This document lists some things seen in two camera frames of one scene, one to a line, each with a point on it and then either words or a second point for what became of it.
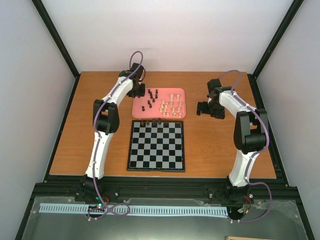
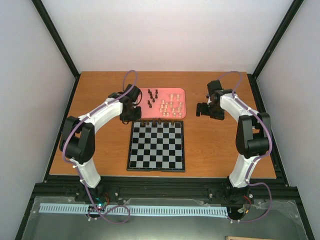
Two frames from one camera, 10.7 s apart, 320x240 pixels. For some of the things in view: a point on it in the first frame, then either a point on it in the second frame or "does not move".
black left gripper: x=142 y=93 to x=137 y=117
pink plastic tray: x=160 y=103 does not move
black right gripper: x=219 y=115 does not move
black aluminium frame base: x=264 y=208 does not move
